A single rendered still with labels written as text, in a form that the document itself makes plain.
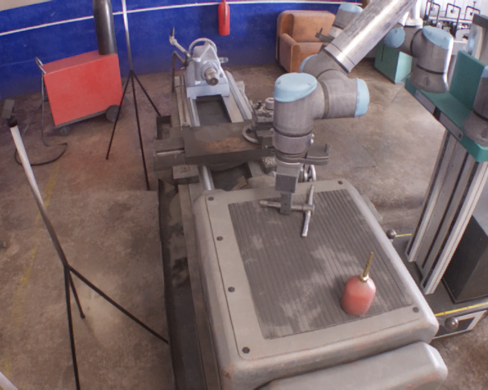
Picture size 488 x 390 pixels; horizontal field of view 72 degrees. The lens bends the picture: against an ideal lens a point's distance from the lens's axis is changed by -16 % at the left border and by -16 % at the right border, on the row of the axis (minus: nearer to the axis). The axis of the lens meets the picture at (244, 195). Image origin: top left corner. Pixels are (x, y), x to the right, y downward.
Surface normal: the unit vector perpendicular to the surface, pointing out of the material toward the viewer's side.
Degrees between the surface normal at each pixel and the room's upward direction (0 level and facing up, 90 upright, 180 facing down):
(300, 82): 5
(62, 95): 90
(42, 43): 90
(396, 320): 0
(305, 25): 91
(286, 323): 0
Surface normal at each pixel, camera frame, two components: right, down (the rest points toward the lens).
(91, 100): 0.52, 0.53
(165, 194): 0.00, -0.79
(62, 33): 0.20, 0.61
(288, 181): -0.23, 0.60
